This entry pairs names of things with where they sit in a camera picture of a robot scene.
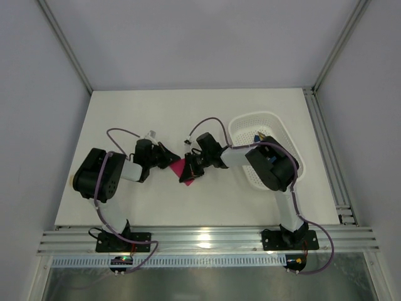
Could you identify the slotted cable duct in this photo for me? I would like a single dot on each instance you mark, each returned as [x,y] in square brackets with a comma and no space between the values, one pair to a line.
[170,261]

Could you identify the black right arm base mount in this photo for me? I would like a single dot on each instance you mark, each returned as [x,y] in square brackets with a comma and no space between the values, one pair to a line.
[276,240]

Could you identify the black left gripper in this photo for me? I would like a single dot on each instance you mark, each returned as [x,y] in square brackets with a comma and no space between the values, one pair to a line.
[160,154]

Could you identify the pink paper napkin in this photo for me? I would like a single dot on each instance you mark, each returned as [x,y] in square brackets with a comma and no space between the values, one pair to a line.
[178,167]

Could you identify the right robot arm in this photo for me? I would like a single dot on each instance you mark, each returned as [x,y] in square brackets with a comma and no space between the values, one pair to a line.
[275,167]

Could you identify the white perforated plastic basket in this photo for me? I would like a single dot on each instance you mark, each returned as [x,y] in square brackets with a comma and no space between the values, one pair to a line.
[244,128]

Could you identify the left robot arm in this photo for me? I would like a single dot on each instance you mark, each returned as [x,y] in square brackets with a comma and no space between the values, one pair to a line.
[100,173]

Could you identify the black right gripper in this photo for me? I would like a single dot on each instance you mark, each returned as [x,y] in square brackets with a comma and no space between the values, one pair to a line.
[194,163]

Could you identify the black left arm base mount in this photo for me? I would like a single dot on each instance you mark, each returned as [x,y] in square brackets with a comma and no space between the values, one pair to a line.
[109,243]

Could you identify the aluminium frame rail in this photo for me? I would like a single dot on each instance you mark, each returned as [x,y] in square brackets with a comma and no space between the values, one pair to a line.
[201,240]

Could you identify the blue packet in basket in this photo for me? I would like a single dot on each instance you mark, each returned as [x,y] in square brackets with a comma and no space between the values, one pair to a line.
[259,137]

